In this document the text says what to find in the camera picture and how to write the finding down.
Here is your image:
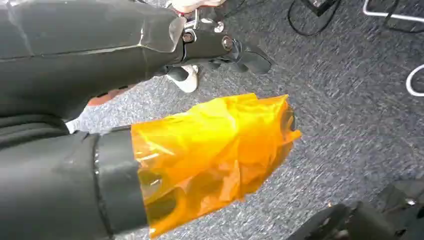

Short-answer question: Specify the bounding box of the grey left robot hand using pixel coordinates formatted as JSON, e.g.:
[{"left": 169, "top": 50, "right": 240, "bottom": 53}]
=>
[{"left": 0, "top": 0, "right": 302, "bottom": 240}]

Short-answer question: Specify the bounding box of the black floor cable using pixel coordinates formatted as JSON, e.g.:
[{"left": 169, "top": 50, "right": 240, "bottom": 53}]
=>
[
  {"left": 382, "top": 0, "right": 424, "bottom": 34},
  {"left": 287, "top": 0, "right": 343, "bottom": 38}
]

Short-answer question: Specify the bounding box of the person's white shoe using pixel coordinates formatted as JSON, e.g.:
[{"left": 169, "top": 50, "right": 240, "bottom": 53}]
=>
[{"left": 165, "top": 64, "right": 200, "bottom": 94}]

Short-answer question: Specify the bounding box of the ribbed grey left arm sleeve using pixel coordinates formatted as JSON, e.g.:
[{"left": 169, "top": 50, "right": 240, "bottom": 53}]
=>
[{"left": 0, "top": 114, "right": 70, "bottom": 149}]

